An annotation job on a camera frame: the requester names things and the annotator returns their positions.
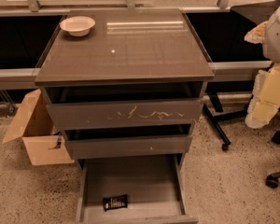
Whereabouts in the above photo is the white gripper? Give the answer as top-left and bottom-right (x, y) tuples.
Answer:
(244, 21), (280, 129)

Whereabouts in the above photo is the black rxbar chocolate bar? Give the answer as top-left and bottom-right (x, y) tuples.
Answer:
(103, 194), (128, 211)

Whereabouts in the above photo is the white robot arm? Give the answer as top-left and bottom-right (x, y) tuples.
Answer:
(245, 7), (280, 129)

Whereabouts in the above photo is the grey top drawer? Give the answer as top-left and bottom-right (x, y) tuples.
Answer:
(43, 81), (205, 130)

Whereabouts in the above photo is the grey middle drawer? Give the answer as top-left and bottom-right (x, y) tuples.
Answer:
(65, 124), (191, 159)

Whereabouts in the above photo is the grey open bottom drawer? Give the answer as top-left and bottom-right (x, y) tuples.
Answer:
(76, 154), (198, 224)

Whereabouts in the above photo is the black standing desk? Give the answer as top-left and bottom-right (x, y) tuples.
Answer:
(198, 0), (280, 151)

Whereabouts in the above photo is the white bowl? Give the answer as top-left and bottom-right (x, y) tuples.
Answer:
(60, 16), (95, 37)

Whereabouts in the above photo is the open cardboard box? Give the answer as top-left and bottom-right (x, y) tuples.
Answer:
(3, 90), (75, 165)

